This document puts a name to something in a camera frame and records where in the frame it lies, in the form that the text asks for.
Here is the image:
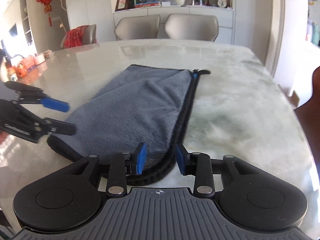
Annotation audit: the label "blue and grey towel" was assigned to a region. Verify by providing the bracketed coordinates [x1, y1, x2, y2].
[47, 64, 209, 186]

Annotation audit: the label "orange items on table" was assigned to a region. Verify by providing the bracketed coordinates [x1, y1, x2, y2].
[10, 50, 54, 78]

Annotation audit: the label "chair with red cloth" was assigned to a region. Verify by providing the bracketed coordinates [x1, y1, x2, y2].
[60, 24, 97, 49]

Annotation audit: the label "grey chair left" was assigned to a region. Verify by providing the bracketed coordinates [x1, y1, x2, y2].
[114, 15, 161, 40]

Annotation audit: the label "grey chair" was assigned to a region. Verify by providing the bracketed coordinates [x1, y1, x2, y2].
[114, 15, 161, 40]
[164, 14, 219, 42]

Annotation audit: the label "brown leather chair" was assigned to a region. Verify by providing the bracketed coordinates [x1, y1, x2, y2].
[295, 67, 320, 163]

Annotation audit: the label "framed picture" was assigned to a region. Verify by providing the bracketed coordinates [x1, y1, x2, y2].
[115, 0, 129, 12]

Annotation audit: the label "grey chair right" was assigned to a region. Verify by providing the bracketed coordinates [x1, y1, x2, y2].
[164, 14, 219, 42]

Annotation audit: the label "stack of books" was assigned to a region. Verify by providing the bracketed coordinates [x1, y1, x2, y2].
[134, 1, 161, 9]

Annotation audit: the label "white sideboard cabinet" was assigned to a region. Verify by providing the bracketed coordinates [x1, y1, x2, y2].
[113, 5, 234, 44]

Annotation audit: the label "small alarm clock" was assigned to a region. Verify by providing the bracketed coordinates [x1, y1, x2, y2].
[217, 0, 228, 8]

